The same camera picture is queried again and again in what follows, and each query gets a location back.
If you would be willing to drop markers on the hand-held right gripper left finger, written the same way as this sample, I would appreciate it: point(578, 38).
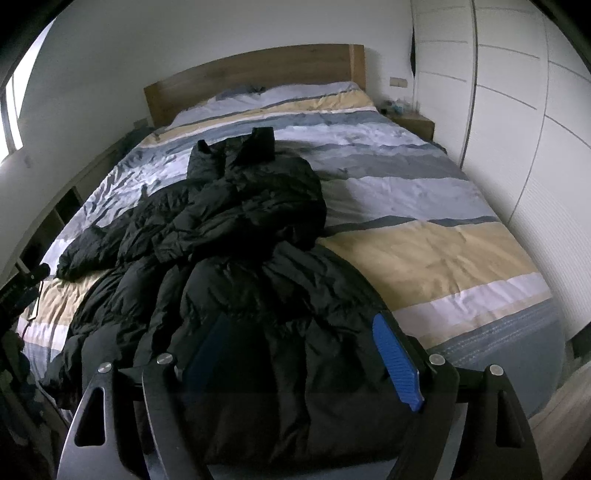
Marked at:
point(208, 353)

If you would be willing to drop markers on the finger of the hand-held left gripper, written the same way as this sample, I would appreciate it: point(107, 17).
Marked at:
point(34, 273)

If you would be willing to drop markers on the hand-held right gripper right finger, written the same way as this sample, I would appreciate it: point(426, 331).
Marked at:
point(398, 364)

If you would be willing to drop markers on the black puffer jacket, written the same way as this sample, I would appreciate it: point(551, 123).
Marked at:
point(240, 240)

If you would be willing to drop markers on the white open shelf unit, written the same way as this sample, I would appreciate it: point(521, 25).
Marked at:
point(69, 203)

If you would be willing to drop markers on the person's camouflage clothing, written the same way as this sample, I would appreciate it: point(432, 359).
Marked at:
point(18, 406)

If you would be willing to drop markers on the window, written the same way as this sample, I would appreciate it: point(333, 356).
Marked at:
point(14, 115)

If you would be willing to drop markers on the wooden nightstand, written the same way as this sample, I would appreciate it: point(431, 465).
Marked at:
point(414, 124)

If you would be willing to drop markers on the small clutter on nightstand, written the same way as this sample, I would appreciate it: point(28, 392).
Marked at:
point(396, 107)

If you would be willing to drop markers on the white wardrobe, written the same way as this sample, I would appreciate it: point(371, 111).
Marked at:
point(521, 138)

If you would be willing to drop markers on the grey-blue pillow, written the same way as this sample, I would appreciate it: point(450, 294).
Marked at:
point(238, 91)

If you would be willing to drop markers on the wooden headboard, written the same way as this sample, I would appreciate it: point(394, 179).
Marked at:
point(258, 69)

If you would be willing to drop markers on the wall socket plate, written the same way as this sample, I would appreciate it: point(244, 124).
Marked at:
point(399, 82)

